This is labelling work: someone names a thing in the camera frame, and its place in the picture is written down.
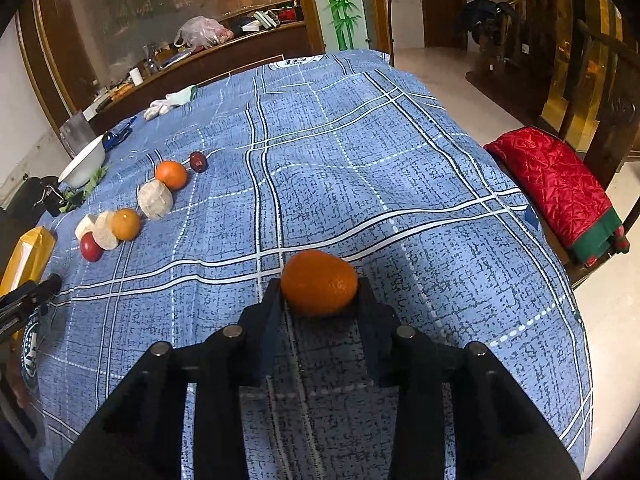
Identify white enamel bowl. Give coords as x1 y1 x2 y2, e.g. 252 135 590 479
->
58 134 106 188

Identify beige foam cylinder middle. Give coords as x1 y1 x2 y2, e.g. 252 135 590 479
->
92 210 119 250

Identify pink plastic bag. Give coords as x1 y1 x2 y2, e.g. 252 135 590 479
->
174 16 234 49

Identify wooden sideboard counter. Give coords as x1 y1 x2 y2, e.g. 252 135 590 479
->
89 21 324 136

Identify red quilted cushion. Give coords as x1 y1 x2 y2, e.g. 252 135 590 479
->
485 127 630 266

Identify orange tangerine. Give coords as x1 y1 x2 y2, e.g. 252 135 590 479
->
280 249 358 318

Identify orange fruit at back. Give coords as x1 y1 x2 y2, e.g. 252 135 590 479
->
154 160 189 192

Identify yellow taped foam tray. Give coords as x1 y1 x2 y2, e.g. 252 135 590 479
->
0 225 58 340

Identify dark red date fruit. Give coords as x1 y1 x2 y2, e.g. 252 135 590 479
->
189 152 208 174

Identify green leafy vegetable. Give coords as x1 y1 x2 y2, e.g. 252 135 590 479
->
60 166 107 212

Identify orange fruit near cylinders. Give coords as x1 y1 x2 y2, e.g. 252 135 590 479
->
111 208 141 242

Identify blue plaid tablecloth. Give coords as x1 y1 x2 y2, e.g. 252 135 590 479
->
27 51 593 476

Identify red tomato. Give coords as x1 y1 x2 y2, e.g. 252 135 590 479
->
79 232 104 262

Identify white work gloves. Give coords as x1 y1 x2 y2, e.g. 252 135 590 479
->
143 84 198 122

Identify beige foam piece right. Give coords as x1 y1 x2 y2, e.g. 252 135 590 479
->
138 180 174 220

